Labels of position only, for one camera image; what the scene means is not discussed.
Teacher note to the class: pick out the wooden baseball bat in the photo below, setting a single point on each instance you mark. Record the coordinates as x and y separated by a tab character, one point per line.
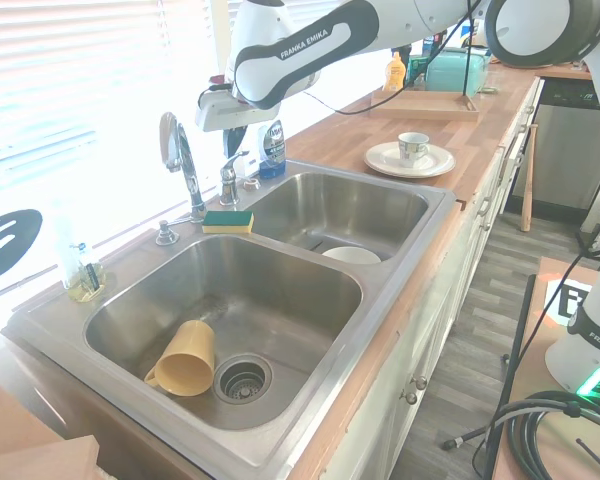
527	200

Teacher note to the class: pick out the white patterned teacup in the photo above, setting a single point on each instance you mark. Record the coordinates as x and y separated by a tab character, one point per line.
411	150

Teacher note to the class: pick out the black slotted spatula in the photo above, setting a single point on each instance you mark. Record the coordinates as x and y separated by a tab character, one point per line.
25	235

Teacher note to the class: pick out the teal bread box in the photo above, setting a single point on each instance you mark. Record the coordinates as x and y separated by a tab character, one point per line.
450	70

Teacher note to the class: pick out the black white fiducial marker sheet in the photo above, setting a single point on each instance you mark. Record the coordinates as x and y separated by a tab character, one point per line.
560	300

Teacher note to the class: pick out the stainless steel double sink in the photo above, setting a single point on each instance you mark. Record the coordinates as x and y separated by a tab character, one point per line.
290	310

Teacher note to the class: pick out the white dinner plate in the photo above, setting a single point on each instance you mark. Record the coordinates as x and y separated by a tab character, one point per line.
380	161

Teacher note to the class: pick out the yellowish glass dish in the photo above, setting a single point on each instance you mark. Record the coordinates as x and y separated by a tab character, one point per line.
85	296

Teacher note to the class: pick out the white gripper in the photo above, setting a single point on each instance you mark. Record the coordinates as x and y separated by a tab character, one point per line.
230	112

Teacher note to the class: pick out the small clear soap bottle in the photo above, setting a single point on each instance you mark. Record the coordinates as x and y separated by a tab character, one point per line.
91	272

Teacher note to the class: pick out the yellow plastic mug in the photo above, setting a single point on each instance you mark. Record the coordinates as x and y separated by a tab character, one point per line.
185	360

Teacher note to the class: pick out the yellow mustard bottle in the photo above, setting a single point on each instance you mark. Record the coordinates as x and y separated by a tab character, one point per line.
394	75

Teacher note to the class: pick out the yellow green sponge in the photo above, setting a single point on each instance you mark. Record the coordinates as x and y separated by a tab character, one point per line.
227	220

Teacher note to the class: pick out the small chrome sink hole cap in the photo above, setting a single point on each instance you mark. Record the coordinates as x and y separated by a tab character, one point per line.
251	185

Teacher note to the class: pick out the empty metal drain strainer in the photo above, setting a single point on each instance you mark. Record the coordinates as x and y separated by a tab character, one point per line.
242	380

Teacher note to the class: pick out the white kitchen base cabinet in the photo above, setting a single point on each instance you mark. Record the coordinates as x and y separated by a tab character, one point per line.
455	310

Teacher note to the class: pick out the blue Dawn dish soap bottle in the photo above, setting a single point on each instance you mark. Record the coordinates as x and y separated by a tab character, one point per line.
271	150

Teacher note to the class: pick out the chrome gooseneck faucet spout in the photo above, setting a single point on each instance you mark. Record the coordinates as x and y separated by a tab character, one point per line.
187	160

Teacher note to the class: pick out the green product box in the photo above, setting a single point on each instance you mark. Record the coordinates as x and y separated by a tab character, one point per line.
419	67

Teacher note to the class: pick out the wide white window blind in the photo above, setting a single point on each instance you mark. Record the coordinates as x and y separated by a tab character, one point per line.
80	75

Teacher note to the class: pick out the white ceramic bowl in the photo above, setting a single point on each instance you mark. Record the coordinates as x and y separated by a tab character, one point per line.
352	256

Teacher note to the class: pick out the stainless steel dishwasher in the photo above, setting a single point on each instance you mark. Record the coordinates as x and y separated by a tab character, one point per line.
565	150

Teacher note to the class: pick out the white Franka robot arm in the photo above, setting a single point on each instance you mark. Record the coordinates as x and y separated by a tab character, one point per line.
300	45

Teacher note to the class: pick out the metal cabinet knob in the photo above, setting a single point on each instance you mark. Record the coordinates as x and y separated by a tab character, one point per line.
409	397
420	382

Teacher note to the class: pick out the wooden tray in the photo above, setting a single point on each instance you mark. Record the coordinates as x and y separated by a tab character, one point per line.
420	108

